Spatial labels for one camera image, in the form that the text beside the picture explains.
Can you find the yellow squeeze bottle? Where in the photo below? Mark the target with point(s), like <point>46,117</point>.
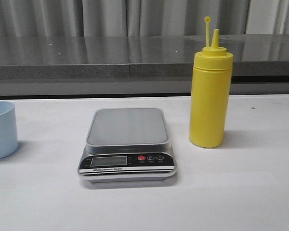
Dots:
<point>211,79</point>

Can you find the light blue plastic cup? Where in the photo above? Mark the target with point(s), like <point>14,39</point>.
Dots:
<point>8,129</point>

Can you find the digital kitchen scale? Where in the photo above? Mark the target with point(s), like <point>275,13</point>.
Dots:
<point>127,144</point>

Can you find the grey stone counter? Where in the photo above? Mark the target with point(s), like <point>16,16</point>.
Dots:
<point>96,67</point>

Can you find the grey curtain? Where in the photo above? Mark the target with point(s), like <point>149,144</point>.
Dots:
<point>138,18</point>

